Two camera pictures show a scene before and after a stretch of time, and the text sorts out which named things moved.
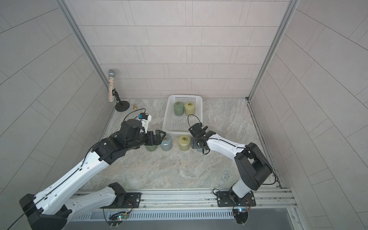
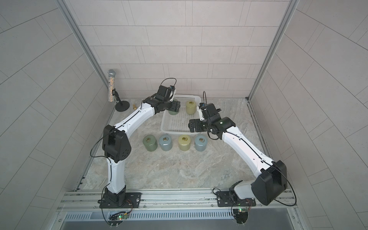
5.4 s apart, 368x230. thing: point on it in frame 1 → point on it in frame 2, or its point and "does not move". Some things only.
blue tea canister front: [166, 144] does not move
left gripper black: [158, 140] → [175, 106]
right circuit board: [241, 215] does not move
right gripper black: [194, 142] → [198, 127]
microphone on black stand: [122, 106] does not move
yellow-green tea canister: [184, 143] does not move
